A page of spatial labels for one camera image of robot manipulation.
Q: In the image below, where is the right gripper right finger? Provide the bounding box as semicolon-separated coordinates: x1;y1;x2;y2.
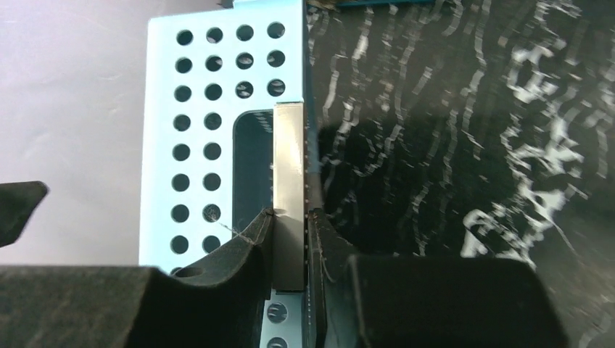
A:
307;209;569;347

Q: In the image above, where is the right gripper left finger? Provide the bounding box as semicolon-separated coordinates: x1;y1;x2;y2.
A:
1;209;274;347

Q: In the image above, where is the light blue perforated basket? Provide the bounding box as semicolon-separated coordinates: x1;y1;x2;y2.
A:
139;1;317;347

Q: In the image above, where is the dark blue network switch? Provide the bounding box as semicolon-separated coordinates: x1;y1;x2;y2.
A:
306;0;434;10

